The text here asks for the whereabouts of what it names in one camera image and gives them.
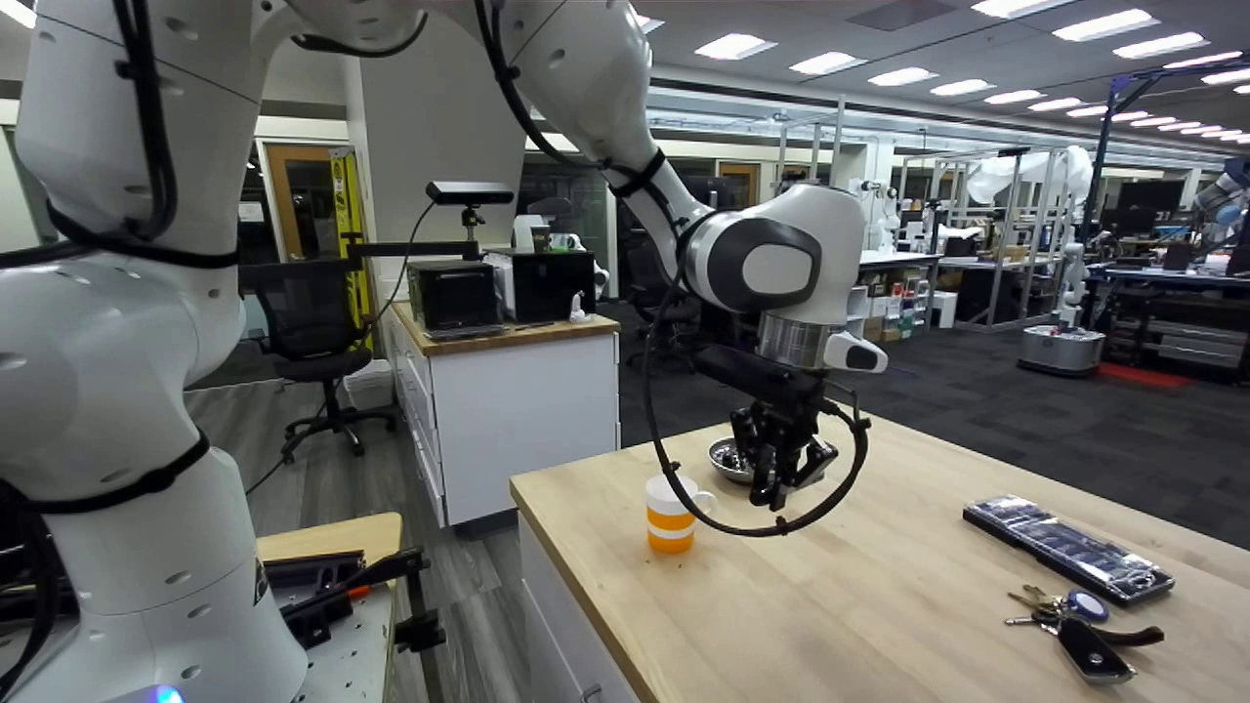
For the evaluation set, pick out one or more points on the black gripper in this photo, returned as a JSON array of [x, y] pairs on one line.
[[782, 423]]

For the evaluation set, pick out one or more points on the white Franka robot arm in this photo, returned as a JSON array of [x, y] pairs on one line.
[[101, 393]]

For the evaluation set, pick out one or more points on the white and orange cup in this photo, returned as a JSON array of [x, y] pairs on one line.
[[670, 530]]

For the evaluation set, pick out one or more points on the round metal bowl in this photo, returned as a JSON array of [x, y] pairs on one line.
[[721, 460]]

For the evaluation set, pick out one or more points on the white cabinet with wood top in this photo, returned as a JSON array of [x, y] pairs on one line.
[[521, 414]]

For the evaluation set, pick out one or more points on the black box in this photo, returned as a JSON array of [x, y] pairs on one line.
[[552, 288]]

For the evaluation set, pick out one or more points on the black flat keypad device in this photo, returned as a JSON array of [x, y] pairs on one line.
[[1069, 550]]

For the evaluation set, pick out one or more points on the key bunch with black fob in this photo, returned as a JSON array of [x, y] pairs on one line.
[[1078, 638]]

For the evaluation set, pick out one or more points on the red floor mat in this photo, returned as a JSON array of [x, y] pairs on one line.
[[1142, 378]]

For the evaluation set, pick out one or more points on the black clamp screw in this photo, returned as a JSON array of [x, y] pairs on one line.
[[419, 629]]

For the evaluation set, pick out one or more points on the ceiling light panel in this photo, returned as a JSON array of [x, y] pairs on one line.
[[1103, 25], [1156, 46], [825, 63], [735, 49]]

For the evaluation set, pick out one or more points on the dark workbench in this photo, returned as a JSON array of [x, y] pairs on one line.
[[1172, 339]]

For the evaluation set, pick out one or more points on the black clamp with orange pad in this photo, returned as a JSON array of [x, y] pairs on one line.
[[324, 580]]

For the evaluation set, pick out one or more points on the wood edged side table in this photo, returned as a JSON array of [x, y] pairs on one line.
[[353, 658]]

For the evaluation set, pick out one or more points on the black office chair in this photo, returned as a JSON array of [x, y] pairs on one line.
[[307, 318]]

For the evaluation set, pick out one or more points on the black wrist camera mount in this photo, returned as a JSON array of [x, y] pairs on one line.
[[744, 373]]

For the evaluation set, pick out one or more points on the white robot on pedestal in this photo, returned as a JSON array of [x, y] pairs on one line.
[[1058, 351]]

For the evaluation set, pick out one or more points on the black stereo camera on stand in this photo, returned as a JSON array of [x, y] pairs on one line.
[[471, 194]]

